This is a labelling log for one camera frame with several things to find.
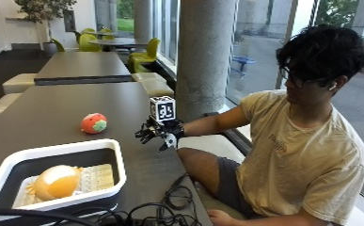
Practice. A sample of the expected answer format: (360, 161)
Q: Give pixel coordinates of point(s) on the white earbud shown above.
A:
(333, 86)

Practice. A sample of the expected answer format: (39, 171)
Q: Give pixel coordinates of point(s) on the red strawberry soft toy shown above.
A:
(94, 123)

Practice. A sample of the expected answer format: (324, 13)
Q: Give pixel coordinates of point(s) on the dark grey shorts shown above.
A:
(232, 188)

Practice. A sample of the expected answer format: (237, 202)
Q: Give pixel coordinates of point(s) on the blue outdoor table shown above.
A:
(244, 62)

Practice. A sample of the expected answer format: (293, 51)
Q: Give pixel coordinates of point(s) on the lime green chair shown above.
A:
(146, 56)
(58, 45)
(89, 43)
(106, 32)

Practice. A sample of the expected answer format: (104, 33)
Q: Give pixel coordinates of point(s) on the grey concrete pillar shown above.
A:
(204, 59)

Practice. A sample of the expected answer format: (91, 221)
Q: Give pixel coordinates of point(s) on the white and dark plastic basin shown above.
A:
(6, 169)

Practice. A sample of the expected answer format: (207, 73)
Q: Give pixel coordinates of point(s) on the black-rimmed glasses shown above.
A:
(291, 78)

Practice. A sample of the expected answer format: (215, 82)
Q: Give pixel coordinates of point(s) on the yellow round soft toy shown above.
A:
(57, 183)

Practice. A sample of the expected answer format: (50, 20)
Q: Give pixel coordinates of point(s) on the white marker cube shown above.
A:
(163, 108)

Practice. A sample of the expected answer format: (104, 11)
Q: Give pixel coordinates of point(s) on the the person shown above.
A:
(299, 147)

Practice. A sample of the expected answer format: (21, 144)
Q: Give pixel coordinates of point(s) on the pale yellow t-shirt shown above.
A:
(303, 157)

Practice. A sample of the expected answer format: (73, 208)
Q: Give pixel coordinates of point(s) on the round grey table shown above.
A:
(99, 33)
(118, 41)

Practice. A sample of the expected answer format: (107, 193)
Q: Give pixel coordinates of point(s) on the indoor potted tree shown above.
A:
(46, 15)

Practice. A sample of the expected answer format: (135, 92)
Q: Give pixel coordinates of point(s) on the cream bench seat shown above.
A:
(215, 147)

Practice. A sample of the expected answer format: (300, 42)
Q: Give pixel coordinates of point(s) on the dark wall panel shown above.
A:
(70, 20)

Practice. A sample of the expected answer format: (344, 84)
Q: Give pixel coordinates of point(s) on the cream waffle soft toy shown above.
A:
(100, 177)

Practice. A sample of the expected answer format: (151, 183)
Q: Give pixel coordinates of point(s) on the dark rectangular table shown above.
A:
(82, 67)

